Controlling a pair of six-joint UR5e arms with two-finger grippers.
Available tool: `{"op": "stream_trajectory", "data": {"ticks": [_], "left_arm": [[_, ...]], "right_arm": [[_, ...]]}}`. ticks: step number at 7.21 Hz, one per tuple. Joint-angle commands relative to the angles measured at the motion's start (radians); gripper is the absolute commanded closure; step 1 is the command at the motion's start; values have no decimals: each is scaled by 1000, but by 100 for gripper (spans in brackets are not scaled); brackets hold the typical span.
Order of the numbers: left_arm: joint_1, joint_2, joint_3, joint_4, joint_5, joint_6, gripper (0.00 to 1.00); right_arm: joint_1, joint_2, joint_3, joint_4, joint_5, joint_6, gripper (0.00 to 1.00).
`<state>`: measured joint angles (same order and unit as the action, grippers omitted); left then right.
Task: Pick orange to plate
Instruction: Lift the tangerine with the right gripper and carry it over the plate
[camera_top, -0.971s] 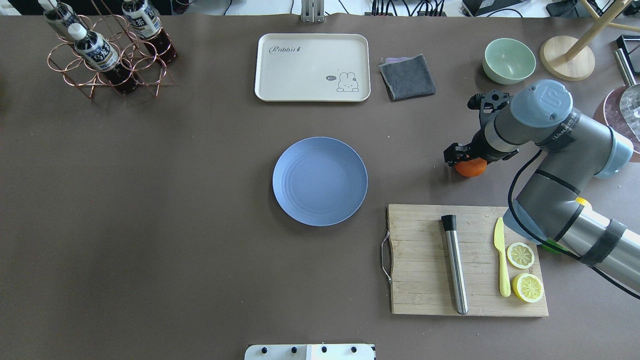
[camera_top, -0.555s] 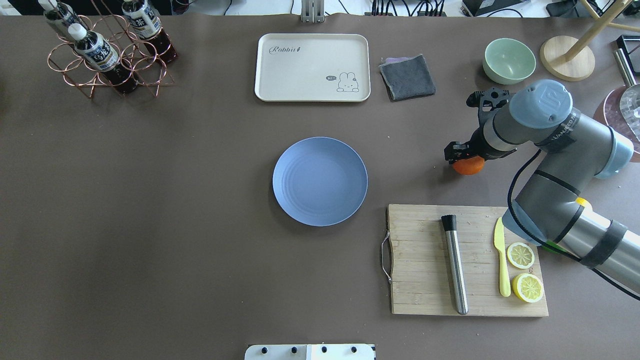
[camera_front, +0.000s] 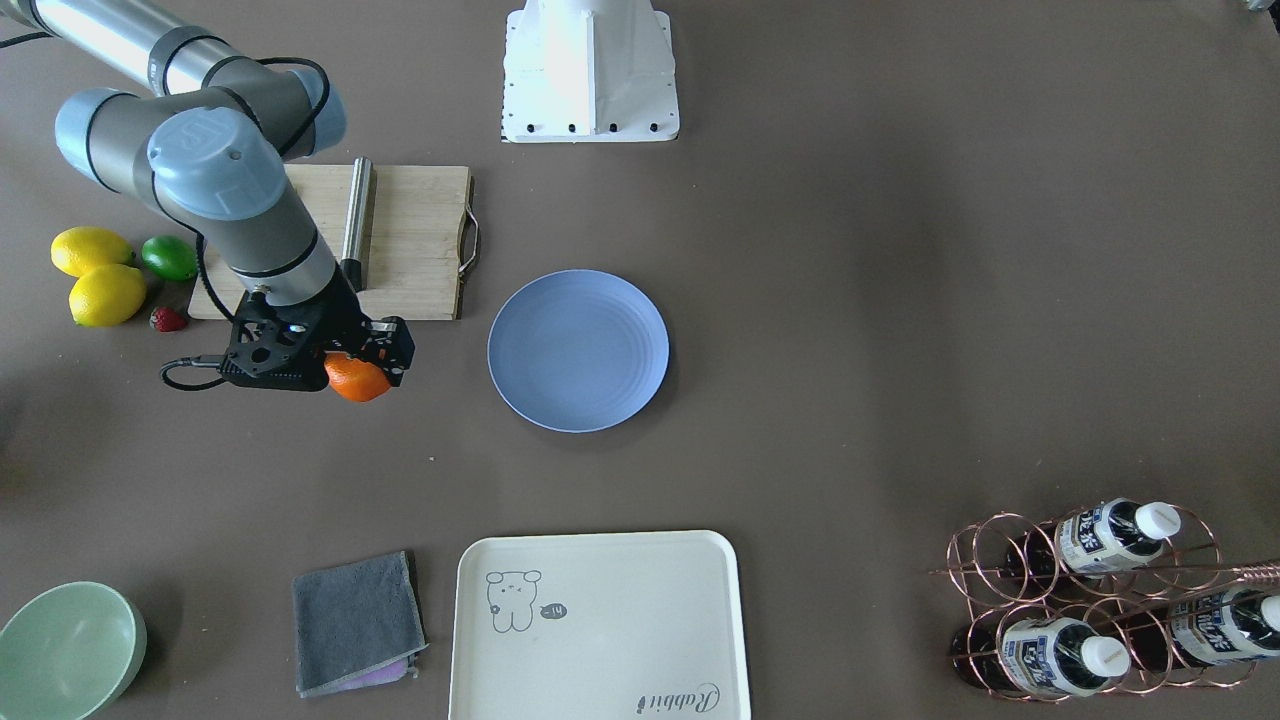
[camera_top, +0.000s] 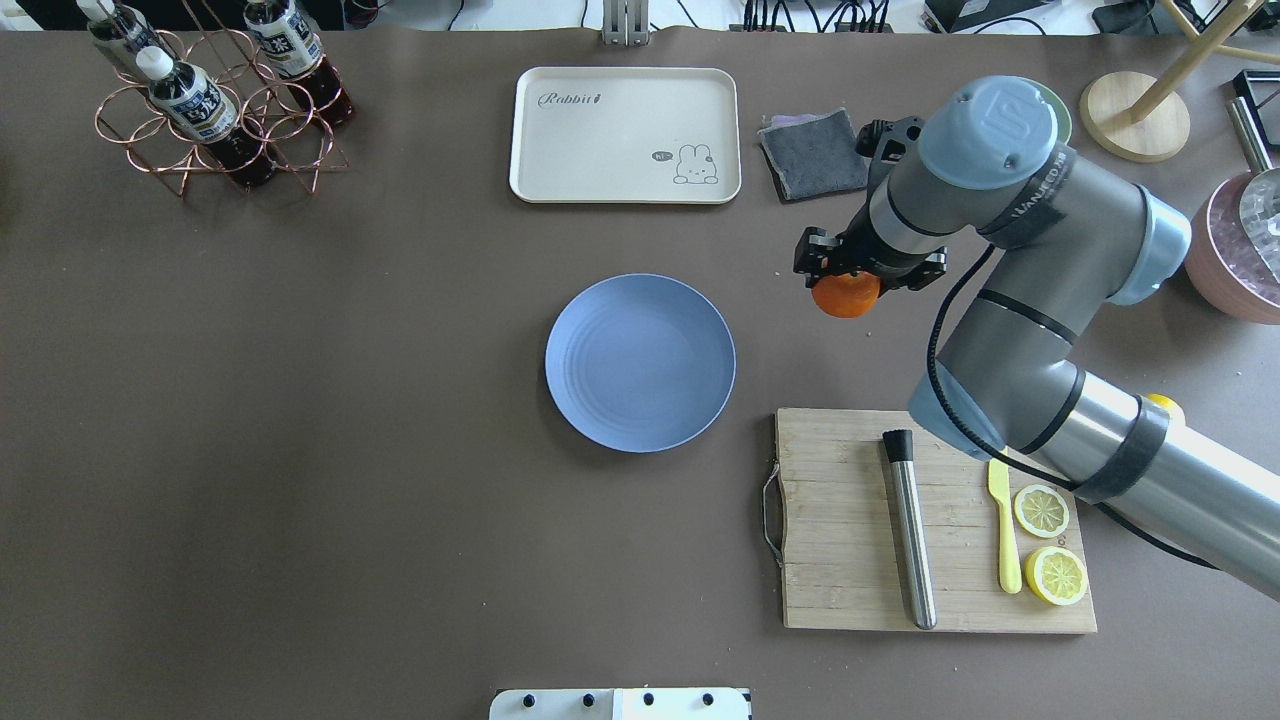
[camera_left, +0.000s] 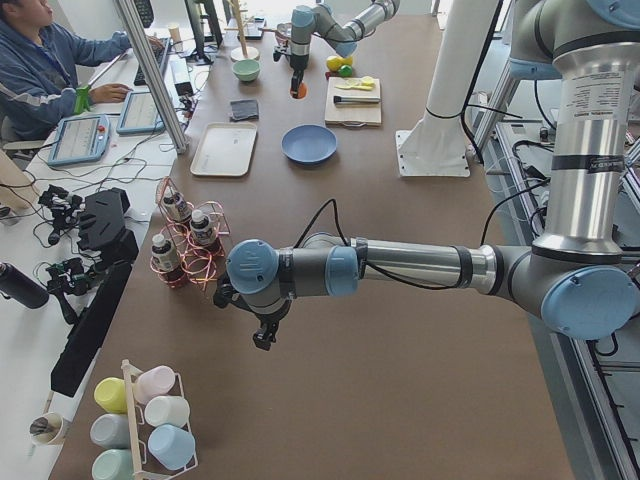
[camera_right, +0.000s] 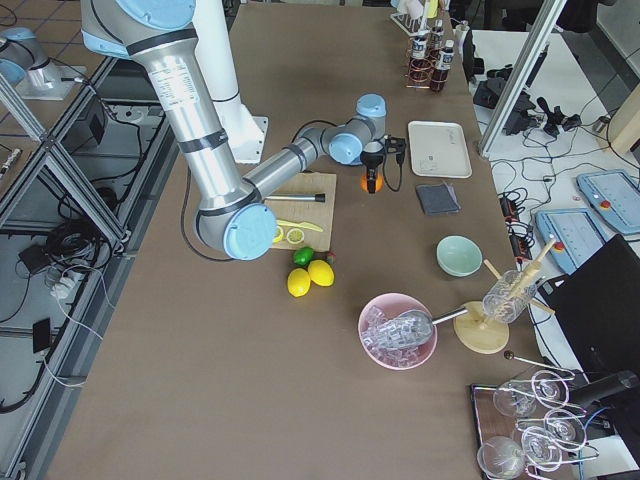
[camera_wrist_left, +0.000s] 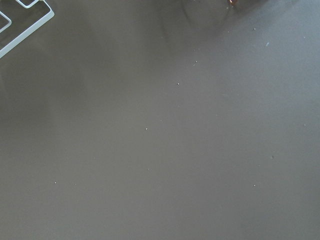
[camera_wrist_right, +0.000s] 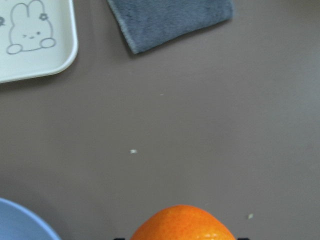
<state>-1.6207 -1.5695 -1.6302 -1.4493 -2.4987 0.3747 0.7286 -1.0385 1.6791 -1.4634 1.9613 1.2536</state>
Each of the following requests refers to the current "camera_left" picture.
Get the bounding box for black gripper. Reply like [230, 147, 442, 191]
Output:
[273, 42, 310, 98]
[213, 279, 291, 350]

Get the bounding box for blue plate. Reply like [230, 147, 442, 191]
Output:
[281, 124, 338, 165]

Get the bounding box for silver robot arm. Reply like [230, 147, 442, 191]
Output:
[273, 0, 400, 99]
[213, 1, 639, 350]

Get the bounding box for yellow lemon lower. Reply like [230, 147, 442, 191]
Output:
[325, 56, 343, 72]

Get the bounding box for pink bowl with ice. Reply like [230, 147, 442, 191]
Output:
[275, 22, 291, 48]

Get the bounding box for green lime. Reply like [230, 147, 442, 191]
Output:
[337, 65, 353, 78]

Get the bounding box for green bowl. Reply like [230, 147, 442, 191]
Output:
[232, 59, 261, 82]

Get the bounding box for wooden cup tree stand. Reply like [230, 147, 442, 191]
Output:
[226, 0, 260, 62]

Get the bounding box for grey folded cloth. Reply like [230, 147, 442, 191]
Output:
[230, 99, 259, 122]

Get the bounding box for wooden cutting board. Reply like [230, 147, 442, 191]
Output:
[324, 76, 382, 127]

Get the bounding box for yellow plastic knife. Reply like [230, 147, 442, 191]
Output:
[334, 82, 375, 91]

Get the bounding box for cream rabbit tray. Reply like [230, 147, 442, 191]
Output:
[190, 122, 257, 177]

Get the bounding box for pink cup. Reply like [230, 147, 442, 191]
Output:
[133, 365, 175, 404]

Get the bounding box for white cup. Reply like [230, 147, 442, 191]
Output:
[144, 395, 190, 428]

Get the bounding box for tea bottle middle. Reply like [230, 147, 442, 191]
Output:
[190, 209, 220, 253]

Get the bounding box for tea bottle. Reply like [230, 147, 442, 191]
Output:
[151, 233, 187, 288]
[190, 209, 220, 253]
[162, 189, 192, 223]

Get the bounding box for tea bottle front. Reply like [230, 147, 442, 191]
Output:
[151, 233, 187, 288]

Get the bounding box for wooden cup rack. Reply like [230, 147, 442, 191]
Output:
[121, 359, 199, 480]

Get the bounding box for black keyboard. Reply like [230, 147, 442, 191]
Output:
[133, 37, 173, 87]

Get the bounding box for blue cup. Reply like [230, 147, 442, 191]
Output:
[147, 424, 195, 470]

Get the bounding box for tea bottle back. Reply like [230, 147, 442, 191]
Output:
[162, 189, 192, 223]

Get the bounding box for teach pendant far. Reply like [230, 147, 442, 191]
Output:
[116, 91, 165, 136]

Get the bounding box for teach pendant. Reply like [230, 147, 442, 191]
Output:
[116, 91, 165, 136]
[47, 114, 110, 167]

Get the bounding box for yellow cup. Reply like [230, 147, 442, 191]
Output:
[94, 377, 127, 414]

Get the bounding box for grey cup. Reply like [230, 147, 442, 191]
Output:
[90, 413, 130, 449]

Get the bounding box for black equipment stand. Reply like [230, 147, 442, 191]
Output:
[50, 187, 140, 399]

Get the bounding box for mint green cup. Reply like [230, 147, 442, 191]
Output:
[91, 449, 134, 480]

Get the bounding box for teach pendant near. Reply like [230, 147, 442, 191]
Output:
[47, 114, 110, 167]

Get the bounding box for paper cup with utensils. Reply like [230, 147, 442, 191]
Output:
[29, 412, 69, 446]

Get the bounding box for black thermos bottle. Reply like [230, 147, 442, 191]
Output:
[0, 262, 49, 309]

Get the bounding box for person in blue hoodie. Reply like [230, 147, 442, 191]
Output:
[1, 1, 132, 140]

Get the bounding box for copper wire bottle rack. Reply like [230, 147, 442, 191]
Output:
[149, 177, 232, 292]

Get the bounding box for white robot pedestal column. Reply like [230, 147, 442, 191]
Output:
[396, 0, 502, 178]

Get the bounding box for aluminium frame post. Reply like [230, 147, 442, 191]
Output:
[113, 0, 188, 154]

